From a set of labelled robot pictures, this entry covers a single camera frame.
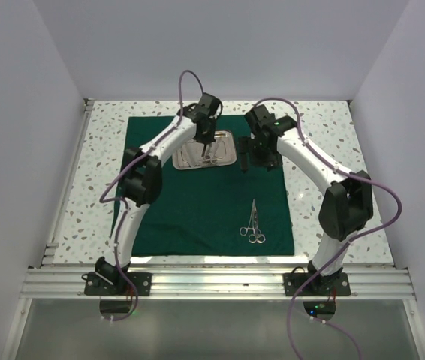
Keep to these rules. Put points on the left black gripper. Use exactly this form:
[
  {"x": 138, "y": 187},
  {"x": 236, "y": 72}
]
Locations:
[{"x": 209, "y": 139}]

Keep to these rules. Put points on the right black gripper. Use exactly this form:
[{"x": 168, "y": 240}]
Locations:
[{"x": 246, "y": 144}]

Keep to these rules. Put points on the dark green surgical cloth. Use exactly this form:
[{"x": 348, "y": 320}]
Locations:
[{"x": 200, "y": 212}]

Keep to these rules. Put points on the steel ring-handled forceps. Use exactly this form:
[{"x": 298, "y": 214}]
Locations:
[{"x": 245, "y": 230}]

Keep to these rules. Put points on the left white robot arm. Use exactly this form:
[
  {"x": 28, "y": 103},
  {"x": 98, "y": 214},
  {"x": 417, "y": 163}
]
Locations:
[{"x": 140, "y": 183}]

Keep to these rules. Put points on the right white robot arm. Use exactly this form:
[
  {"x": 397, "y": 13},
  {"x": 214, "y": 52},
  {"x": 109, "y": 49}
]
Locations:
[{"x": 347, "y": 196}]

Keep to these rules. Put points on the steel instrument tray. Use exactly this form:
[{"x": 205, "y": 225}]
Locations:
[{"x": 188, "y": 157}]

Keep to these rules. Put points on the small steel scissors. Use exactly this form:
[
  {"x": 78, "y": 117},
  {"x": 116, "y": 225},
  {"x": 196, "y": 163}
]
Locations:
[{"x": 211, "y": 157}]

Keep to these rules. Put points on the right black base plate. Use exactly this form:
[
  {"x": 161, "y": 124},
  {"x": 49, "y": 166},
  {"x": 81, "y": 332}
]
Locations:
[{"x": 337, "y": 284}]

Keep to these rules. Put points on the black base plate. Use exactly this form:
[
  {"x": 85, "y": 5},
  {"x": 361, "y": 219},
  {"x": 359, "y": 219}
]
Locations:
[
  {"x": 337, "y": 284},
  {"x": 138, "y": 283}
]

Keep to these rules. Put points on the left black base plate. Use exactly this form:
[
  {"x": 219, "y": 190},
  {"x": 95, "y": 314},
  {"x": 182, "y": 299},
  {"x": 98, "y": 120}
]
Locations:
[{"x": 138, "y": 283}]

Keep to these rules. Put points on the aluminium mounting rail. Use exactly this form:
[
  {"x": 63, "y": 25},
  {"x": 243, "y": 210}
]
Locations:
[{"x": 224, "y": 281}]

